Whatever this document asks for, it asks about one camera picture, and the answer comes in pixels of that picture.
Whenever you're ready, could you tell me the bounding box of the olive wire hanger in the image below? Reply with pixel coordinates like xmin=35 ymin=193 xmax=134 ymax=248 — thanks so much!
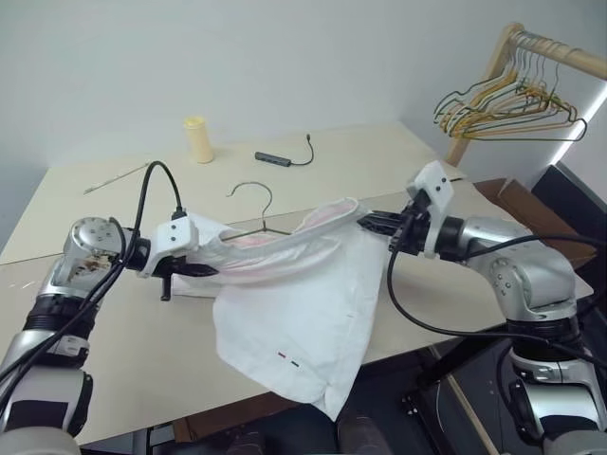
xmin=221 ymin=181 xmax=298 ymax=244

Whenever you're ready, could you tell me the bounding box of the dark rounded shape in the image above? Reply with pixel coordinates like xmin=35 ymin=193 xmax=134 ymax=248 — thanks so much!
xmin=226 ymin=431 xmax=267 ymax=455
xmin=338 ymin=409 xmax=388 ymax=455

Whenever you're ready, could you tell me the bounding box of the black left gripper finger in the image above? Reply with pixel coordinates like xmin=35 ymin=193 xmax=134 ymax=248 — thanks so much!
xmin=182 ymin=263 xmax=218 ymax=279

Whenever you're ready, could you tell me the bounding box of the thin wooden strip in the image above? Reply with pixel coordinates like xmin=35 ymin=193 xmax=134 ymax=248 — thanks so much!
xmin=444 ymin=373 xmax=497 ymax=455

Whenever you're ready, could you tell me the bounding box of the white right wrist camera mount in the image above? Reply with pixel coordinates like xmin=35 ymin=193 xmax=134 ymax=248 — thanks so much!
xmin=404 ymin=160 xmax=454 ymax=260

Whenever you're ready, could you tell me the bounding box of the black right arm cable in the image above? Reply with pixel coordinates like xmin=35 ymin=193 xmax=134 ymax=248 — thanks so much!
xmin=385 ymin=208 xmax=607 ymax=343

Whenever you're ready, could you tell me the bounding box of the wooden clothes rack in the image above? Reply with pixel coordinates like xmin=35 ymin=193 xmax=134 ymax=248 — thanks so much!
xmin=445 ymin=22 xmax=607 ymax=168

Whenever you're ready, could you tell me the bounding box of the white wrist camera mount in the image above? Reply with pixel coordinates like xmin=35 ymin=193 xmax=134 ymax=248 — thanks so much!
xmin=137 ymin=214 xmax=201 ymax=279
xmin=404 ymin=160 xmax=454 ymax=260

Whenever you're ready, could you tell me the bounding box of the pale yellow plastic bottle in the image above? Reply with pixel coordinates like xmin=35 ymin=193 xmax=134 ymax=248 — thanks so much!
xmin=183 ymin=116 xmax=215 ymax=165

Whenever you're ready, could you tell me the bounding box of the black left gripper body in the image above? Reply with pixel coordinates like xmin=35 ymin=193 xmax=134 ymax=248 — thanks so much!
xmin=157 ymin=257 xmax=192 ymax=303

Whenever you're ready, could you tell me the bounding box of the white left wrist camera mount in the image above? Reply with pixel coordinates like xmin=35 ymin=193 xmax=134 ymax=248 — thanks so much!
xmin=137 ymin=214 xmax=201 ymax=279

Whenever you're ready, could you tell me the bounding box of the white shorts garment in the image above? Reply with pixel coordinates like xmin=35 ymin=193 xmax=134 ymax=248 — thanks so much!
xmin=172 ymin=198 xmax=386 ymax=424

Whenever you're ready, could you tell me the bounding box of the thin metal rod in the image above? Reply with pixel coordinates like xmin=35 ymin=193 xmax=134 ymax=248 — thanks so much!
xmin=83 ymin=161 xmax=151 ymax=195

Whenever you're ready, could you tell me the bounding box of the brown cardboard box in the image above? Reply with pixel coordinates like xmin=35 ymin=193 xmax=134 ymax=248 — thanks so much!
xmin=473 ymin=176 xmax=599 ymax=275

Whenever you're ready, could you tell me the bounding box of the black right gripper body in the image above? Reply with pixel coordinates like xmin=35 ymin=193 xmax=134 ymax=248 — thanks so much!
xmin=388 ymin=191 xmax=432 ymax=256

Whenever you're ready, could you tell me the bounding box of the grey USB hub with cable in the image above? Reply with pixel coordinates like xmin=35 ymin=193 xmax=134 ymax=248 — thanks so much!
xmin=254 ymin=133 xmax=317 ymax=169

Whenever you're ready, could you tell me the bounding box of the black panel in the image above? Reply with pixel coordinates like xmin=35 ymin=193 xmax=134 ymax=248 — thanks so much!
xmin=529 ymin=160 xmax=607 ymax=225

